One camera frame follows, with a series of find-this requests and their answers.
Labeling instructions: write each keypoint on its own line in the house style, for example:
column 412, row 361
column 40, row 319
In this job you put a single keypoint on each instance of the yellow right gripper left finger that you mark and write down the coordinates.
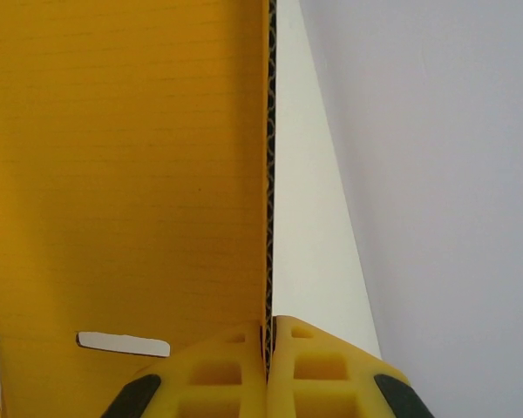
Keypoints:
column 218, row 374

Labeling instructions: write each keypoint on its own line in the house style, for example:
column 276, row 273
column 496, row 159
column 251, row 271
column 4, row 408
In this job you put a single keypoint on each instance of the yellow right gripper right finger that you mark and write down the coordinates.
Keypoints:
column 327, row 374

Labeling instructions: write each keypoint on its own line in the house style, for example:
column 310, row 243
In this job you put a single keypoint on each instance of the yellow cardboard box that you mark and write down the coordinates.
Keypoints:
column 126, row 174

